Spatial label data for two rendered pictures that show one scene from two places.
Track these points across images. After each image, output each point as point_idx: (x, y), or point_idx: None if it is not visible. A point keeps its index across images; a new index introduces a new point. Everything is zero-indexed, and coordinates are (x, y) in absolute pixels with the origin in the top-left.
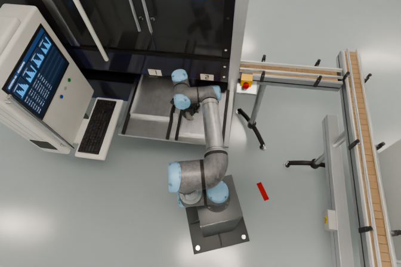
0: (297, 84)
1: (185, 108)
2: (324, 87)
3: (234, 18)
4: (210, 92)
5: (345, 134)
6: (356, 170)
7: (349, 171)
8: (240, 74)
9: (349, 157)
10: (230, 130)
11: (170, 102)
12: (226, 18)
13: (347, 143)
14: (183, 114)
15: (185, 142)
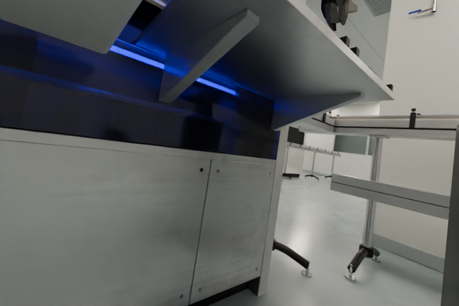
0: (314, 119)
1: None
2: (327, 124)
3: None
4: None
5: (388, 134)
6: (451, 121)
7: (444, 136)
8: None
9: (423, 132)
10: (274, 232)
11: None
12: None
13: (403, 132)
14: None
15: (366, 70)
